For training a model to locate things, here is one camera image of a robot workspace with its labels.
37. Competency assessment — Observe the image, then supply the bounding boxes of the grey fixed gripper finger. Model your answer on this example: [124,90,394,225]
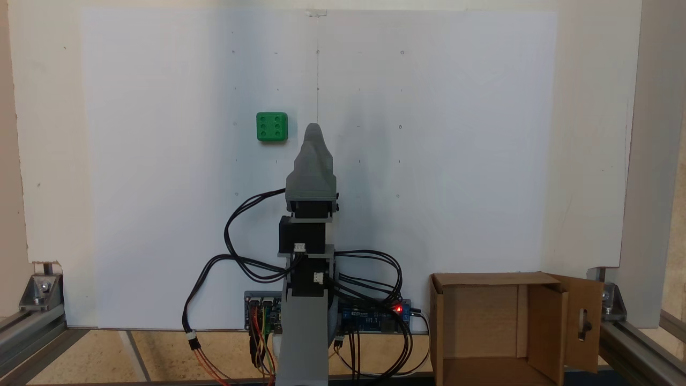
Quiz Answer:
[295,123,334,173]

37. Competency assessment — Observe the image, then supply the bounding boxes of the green die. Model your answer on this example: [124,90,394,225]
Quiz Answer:
[256,112,289,143]

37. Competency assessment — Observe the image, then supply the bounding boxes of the blue circuit board red LED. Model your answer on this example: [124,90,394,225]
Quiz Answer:
[337,299,413,335]

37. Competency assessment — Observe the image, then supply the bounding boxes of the large white paper sheet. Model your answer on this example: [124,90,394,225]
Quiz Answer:
[80,8,559,330]

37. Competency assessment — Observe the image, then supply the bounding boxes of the brown cardboard box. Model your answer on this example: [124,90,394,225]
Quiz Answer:
[429,271,605,386]

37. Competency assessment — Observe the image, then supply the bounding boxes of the black gripper servo cable loop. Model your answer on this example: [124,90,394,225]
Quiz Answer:
[223,188,293,283]

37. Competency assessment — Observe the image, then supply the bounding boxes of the black servo cable bundle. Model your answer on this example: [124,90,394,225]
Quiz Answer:
[324,249,415,379]

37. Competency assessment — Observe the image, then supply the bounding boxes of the circuit board with jumper wires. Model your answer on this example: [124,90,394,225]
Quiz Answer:
[244,291,284,331]

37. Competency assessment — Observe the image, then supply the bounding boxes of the coloured jumper wires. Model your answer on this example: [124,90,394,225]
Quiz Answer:
[248,306,278,384]

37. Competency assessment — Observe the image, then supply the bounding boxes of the black cable with white connector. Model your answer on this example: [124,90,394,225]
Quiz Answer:
[182,255,293,352]

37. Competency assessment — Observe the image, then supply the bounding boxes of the orange and red wire pair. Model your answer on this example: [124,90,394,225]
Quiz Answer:
[193,346,232,386]

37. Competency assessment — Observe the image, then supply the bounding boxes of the aluminium corner bracket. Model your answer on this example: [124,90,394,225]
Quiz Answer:
[19,262,64,312]
[587,267,628,322]

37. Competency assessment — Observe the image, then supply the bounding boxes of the aluminium frame rail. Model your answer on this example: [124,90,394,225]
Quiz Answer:
[0,308,91,386]
[599,308,686,386]

